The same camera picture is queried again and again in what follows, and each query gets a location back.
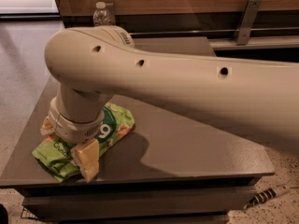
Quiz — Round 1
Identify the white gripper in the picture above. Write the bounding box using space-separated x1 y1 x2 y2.
40 96 104 182

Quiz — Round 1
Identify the green rice chip bag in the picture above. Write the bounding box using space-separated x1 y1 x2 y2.
32 103 135 182

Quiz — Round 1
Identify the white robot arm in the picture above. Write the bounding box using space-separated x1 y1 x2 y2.
44 26 299 156

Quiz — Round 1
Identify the clear plastic water bottle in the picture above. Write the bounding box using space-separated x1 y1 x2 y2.
93 2 115 26

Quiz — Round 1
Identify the grey cabinet drawer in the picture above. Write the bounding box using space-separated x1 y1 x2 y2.
23 187 255 221

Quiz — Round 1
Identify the grey metal bracket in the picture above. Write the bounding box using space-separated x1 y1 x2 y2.
234 0 262 46

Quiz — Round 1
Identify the black white striped cable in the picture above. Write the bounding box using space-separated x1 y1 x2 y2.
243 184 292 210

